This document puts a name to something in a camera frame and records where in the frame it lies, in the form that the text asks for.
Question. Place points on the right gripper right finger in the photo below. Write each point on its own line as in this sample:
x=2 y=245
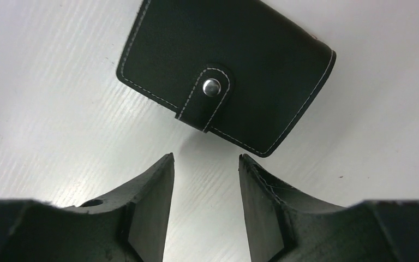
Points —
x=286 y=224

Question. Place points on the black leather card holder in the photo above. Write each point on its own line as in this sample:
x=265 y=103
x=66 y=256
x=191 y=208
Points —
x=238 y=69

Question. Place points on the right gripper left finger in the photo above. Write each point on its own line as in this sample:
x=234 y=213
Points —
x=129 y=223

